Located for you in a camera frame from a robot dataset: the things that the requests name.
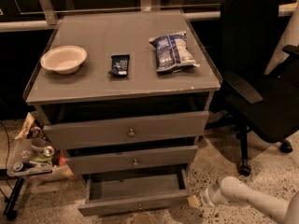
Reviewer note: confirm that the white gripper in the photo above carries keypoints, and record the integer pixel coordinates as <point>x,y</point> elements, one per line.
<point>206,196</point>

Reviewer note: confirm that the grey bottom drawer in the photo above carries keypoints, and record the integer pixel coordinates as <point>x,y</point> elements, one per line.
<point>136,190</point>

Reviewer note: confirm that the grey drawer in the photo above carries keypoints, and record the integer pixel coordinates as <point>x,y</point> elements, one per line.
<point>136,190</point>
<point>130,160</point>
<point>110,132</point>

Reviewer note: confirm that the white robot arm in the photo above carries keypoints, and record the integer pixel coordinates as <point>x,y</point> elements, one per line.
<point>230,190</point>

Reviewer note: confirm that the grey middle drawer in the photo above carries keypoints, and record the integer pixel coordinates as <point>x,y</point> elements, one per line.
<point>130,160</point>

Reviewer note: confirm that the grey top drawer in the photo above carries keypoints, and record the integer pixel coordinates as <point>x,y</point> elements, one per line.
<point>110,132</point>

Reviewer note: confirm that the grey drawer cabinet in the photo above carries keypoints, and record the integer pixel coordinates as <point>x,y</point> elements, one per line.
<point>92,93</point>

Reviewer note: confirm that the black office chair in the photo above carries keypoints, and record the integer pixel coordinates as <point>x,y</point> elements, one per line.
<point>257,102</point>

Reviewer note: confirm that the blue chip bag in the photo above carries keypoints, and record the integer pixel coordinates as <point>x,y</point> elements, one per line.
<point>171,53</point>

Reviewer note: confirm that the dark blue snack bar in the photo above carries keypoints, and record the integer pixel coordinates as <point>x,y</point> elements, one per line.
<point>120,65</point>

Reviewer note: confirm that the clear plastic bin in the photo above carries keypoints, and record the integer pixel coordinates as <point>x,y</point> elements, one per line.
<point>48,165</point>

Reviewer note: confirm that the small white cup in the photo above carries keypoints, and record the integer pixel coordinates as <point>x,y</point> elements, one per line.
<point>38,144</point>

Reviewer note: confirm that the silver soda can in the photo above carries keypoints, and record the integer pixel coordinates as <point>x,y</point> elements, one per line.
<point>18,166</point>

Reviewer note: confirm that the tan snack packet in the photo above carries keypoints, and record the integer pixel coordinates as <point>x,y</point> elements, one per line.
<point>29,123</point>

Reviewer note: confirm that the black cart stand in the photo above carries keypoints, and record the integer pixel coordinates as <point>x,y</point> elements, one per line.
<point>9,211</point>

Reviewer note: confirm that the white paper bowl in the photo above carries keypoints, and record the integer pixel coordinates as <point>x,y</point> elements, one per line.
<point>64,60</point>

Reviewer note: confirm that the metal railing bar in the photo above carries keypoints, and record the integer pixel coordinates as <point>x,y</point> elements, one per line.
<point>32,15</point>

